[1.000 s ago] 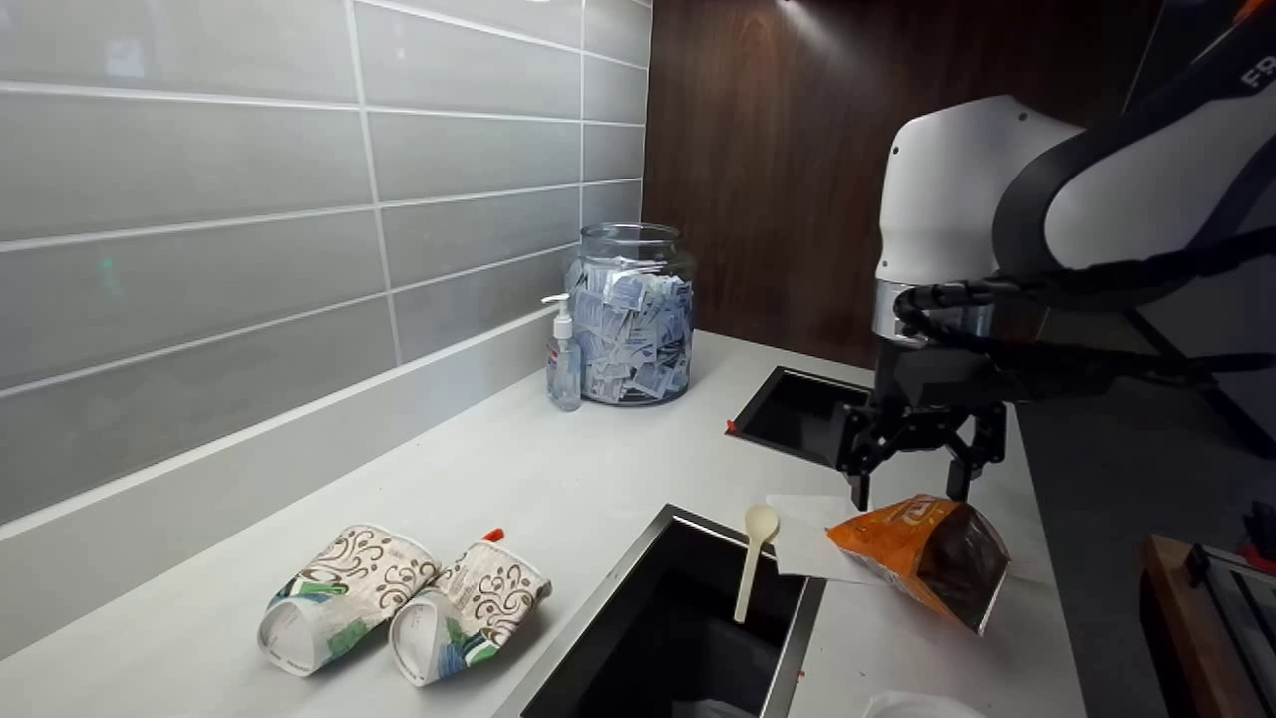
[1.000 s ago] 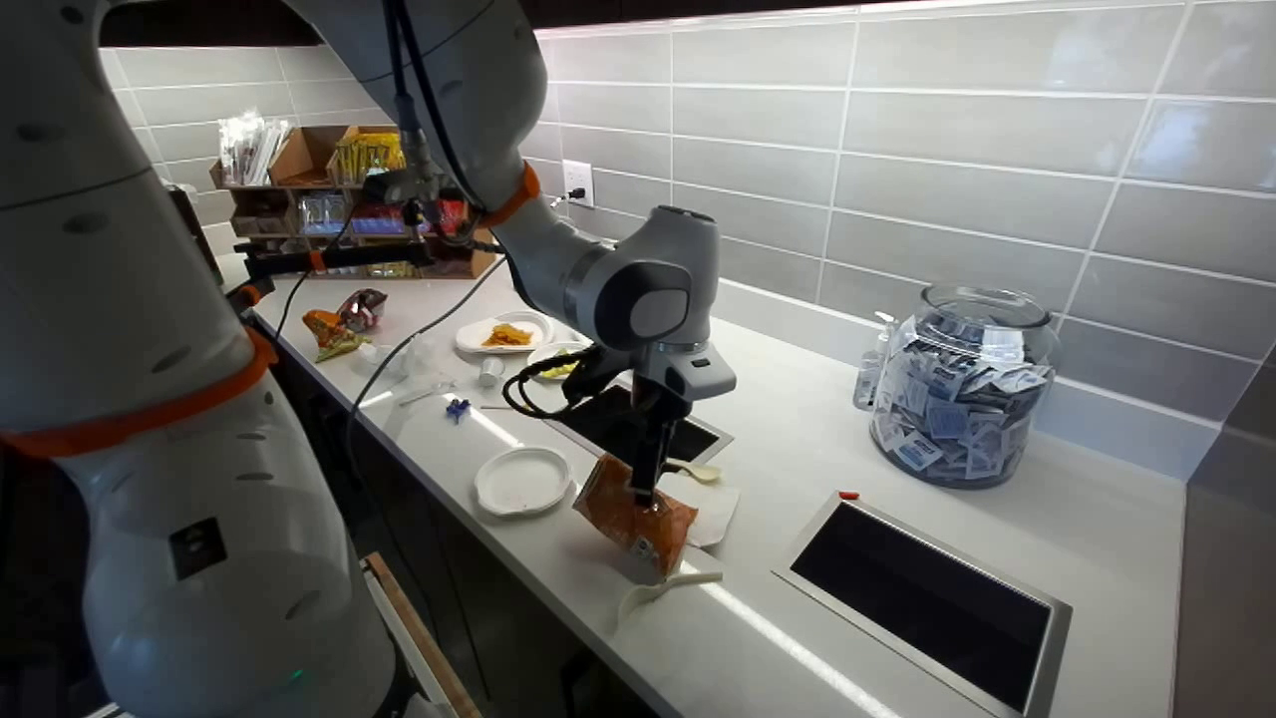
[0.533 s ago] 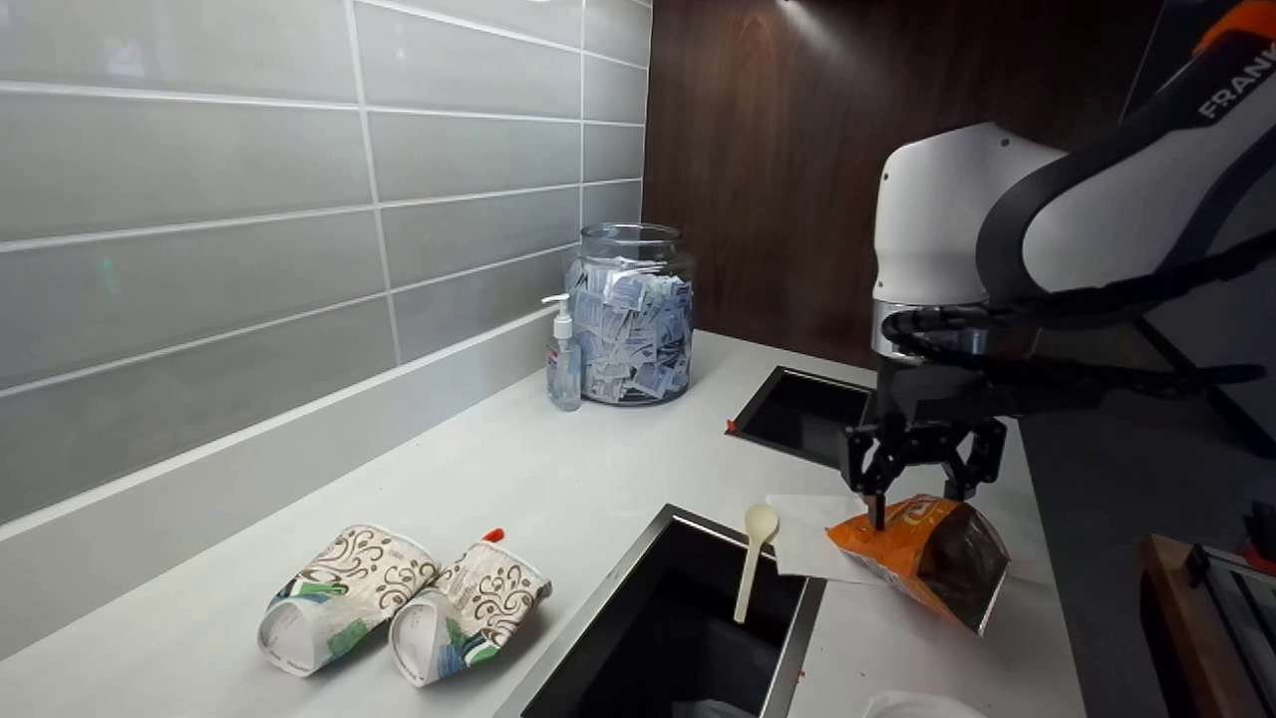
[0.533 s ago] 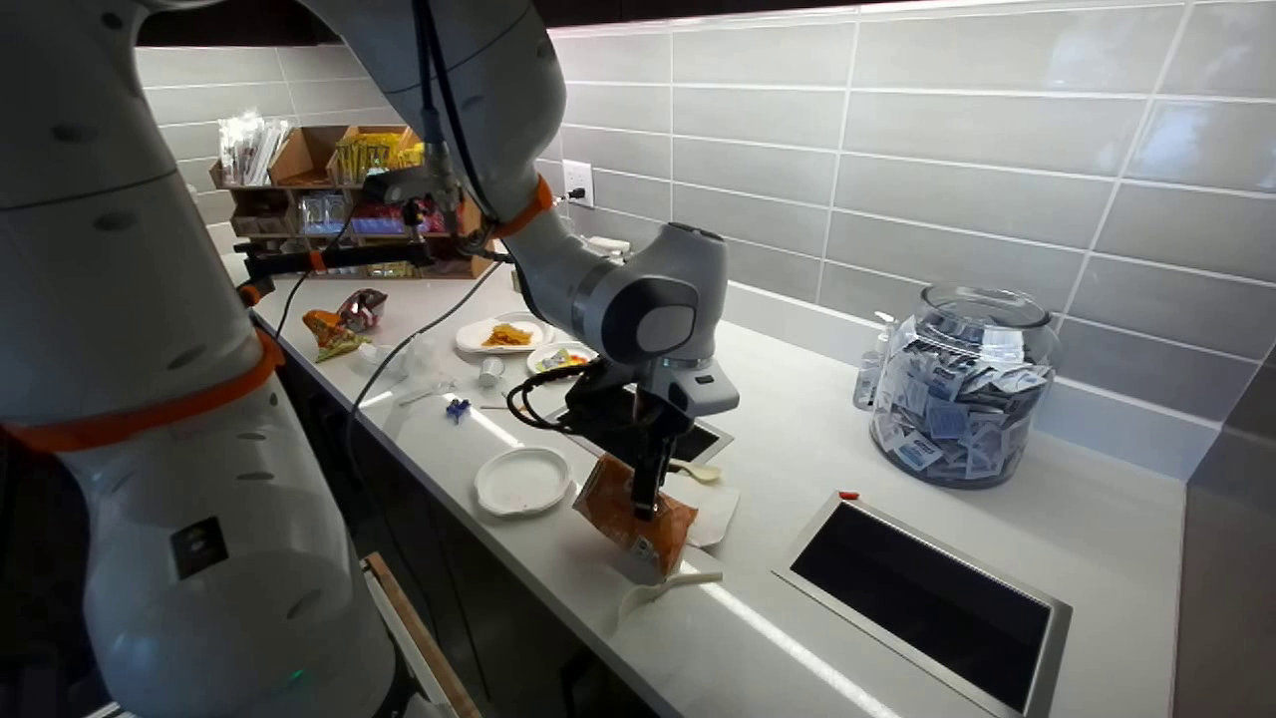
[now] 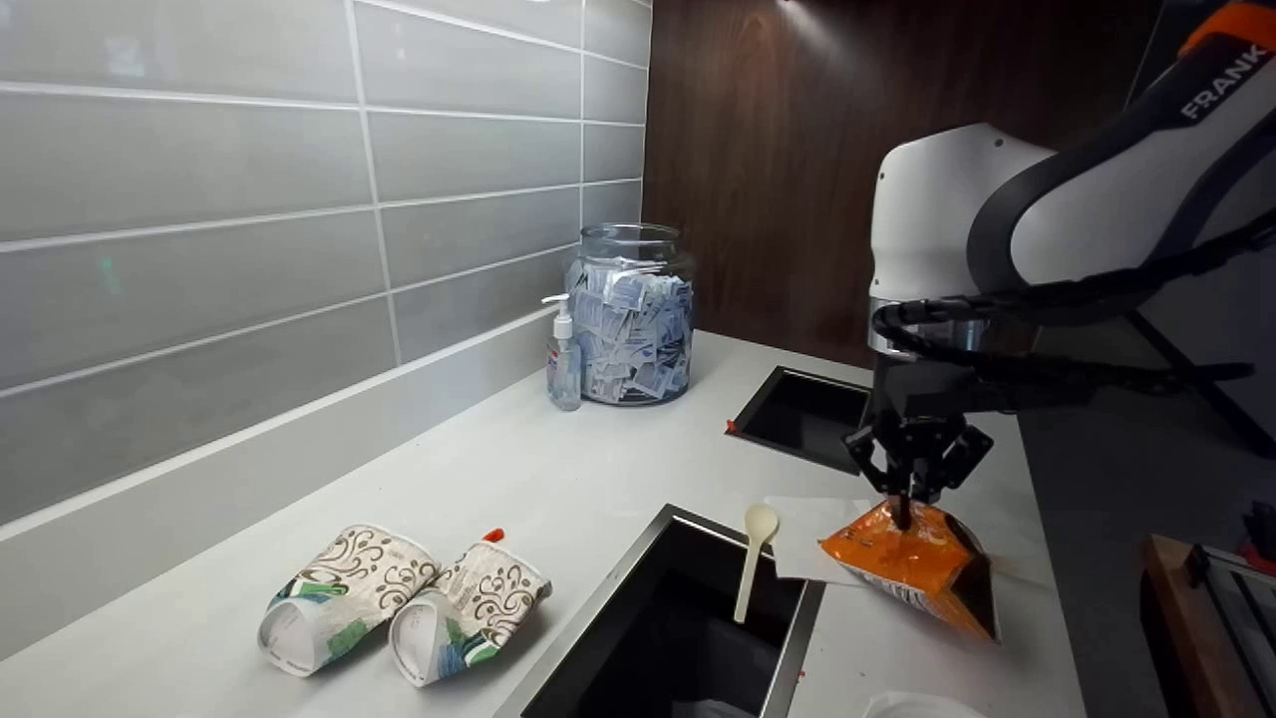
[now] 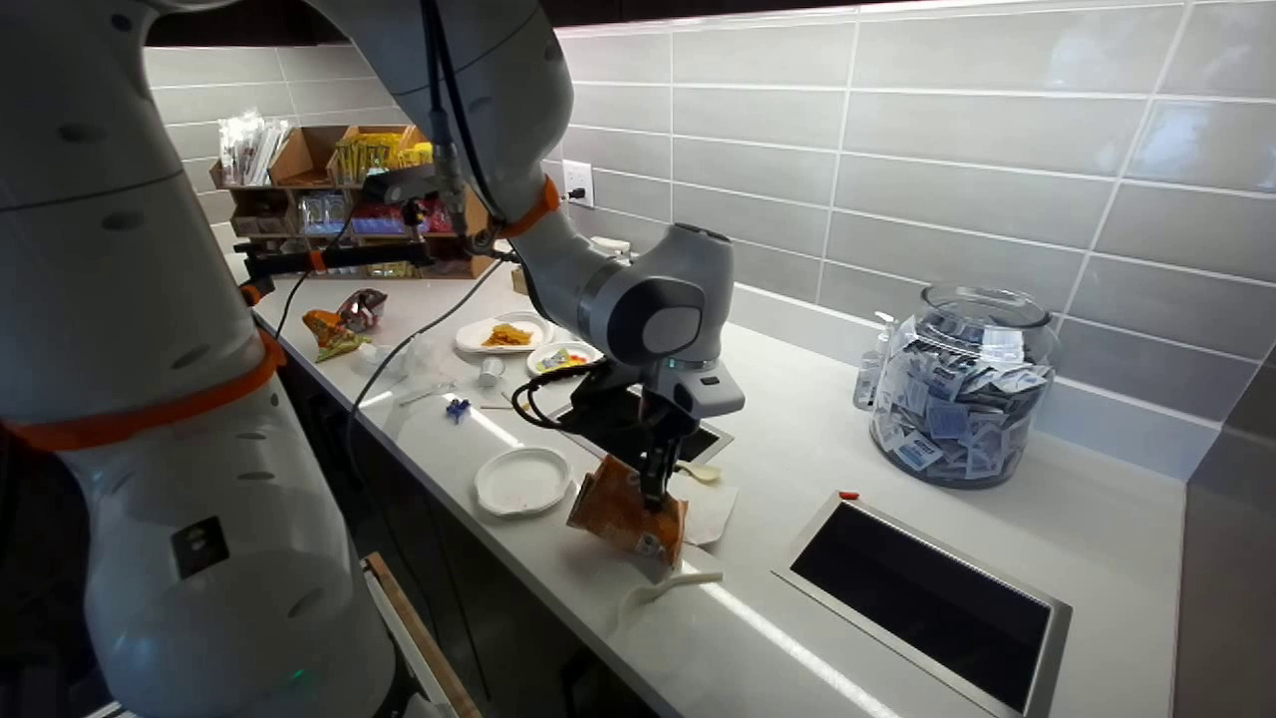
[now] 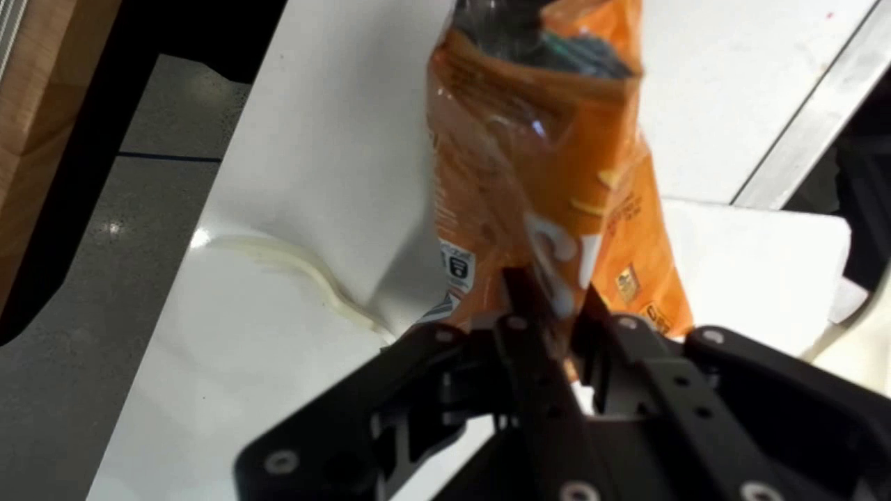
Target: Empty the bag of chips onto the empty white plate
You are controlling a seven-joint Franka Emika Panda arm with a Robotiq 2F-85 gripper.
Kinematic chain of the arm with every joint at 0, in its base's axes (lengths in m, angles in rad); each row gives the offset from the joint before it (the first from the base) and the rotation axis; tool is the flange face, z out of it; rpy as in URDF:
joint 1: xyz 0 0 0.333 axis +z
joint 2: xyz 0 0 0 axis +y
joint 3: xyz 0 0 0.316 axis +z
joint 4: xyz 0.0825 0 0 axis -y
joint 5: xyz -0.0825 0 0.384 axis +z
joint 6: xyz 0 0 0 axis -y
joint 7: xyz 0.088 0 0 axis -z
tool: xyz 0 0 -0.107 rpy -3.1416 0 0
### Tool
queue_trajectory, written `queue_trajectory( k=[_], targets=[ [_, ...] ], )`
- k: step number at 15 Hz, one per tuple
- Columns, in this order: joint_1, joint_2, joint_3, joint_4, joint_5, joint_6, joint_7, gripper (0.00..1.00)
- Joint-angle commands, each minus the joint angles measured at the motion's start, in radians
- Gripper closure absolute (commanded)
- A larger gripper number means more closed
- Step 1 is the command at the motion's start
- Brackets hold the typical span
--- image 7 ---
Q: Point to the light wooden board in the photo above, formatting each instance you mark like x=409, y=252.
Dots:
x=36, y=112

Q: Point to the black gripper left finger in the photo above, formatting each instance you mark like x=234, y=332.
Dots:
x=434, y=391

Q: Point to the orange chips bag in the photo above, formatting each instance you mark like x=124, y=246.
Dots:
x=539, y=140

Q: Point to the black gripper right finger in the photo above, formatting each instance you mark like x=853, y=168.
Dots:
x=725, y=407

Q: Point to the white plastic fork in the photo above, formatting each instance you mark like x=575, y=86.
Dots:
x=280, y=252

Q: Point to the white paper napkin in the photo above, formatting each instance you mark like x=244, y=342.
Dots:
x=761, y=279

